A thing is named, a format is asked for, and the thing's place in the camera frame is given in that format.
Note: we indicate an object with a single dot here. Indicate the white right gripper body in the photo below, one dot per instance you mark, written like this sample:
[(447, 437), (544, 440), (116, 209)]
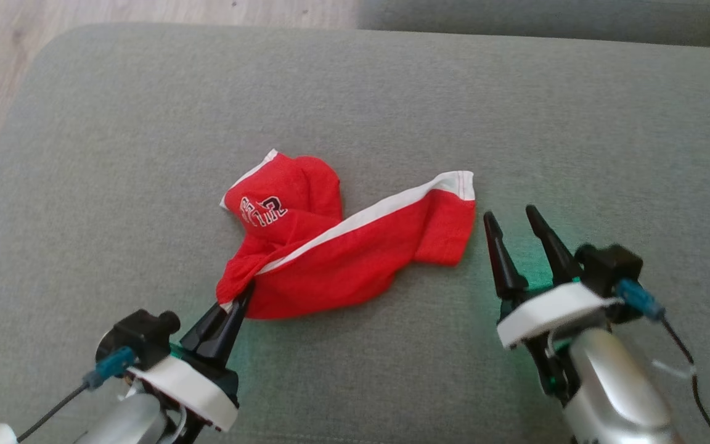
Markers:
[(552, 311)]

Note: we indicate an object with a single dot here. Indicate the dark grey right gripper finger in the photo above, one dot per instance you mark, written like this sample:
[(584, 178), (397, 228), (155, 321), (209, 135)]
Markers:
[(555, 253), (506, 265)]

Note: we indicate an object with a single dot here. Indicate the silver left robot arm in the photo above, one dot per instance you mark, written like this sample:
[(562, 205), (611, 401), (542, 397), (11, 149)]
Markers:
[(127, 422)]

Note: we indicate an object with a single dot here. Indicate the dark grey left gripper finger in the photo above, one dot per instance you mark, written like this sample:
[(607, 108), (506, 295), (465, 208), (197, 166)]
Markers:
[(228, 339), (204, 333)]

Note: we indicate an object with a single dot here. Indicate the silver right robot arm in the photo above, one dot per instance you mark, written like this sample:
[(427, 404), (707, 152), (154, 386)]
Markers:
[(614, 394)]

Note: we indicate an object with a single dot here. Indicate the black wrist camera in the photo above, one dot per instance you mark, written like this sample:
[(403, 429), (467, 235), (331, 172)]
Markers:
[(607, 265), (139, 333)]

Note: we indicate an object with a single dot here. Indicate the red shorts with white stripe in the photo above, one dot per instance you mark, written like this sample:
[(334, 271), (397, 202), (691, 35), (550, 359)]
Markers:
[(342, 265)]

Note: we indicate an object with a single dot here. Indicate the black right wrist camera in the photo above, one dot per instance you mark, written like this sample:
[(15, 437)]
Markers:
[(607, 265)]

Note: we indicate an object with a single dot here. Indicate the large grey fabric sofa seat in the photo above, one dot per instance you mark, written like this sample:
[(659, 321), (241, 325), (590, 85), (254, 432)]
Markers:
[(392, 92)]

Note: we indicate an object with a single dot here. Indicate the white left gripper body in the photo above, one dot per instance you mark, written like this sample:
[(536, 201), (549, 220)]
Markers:
[(195, 388)]

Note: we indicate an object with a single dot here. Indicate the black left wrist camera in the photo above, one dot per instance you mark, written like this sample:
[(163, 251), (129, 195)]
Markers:
[(139, 333)]

